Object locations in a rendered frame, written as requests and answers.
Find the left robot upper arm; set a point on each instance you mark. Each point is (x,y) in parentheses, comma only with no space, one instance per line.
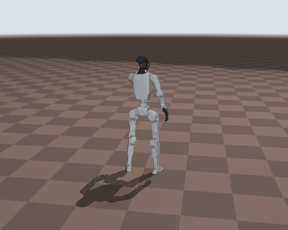
(130,77)

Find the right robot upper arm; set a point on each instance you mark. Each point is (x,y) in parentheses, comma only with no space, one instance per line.
(156,83)

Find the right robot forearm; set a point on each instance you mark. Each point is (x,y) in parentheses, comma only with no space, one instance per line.
(162,102)

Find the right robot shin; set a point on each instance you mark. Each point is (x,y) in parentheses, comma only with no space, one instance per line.
(156,153)

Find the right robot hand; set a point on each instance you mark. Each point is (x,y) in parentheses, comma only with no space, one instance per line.
(166,113)

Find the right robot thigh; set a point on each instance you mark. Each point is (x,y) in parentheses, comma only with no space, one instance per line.
(155,126)

